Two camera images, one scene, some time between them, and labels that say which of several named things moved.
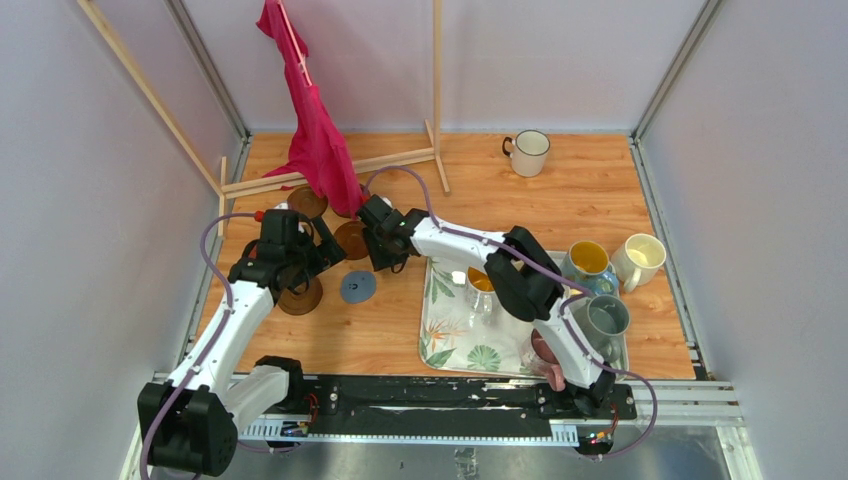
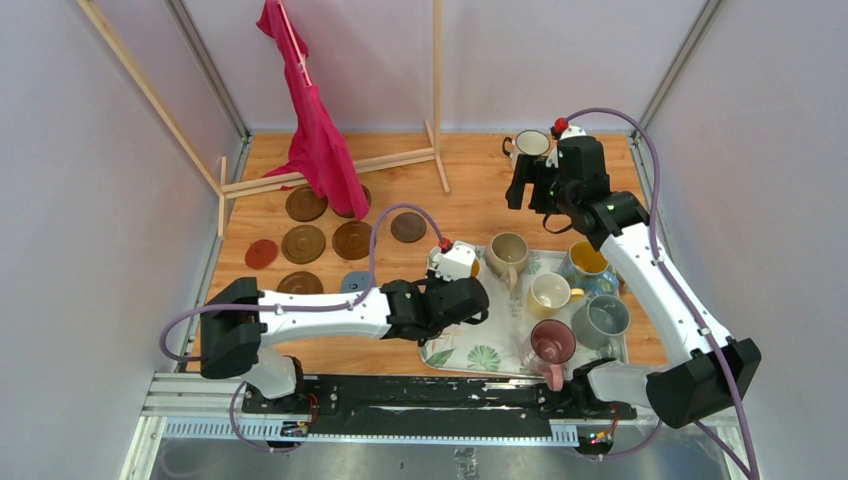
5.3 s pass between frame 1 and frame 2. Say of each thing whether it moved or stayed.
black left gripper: moved
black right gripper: moved
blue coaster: stayed
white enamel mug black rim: stayed
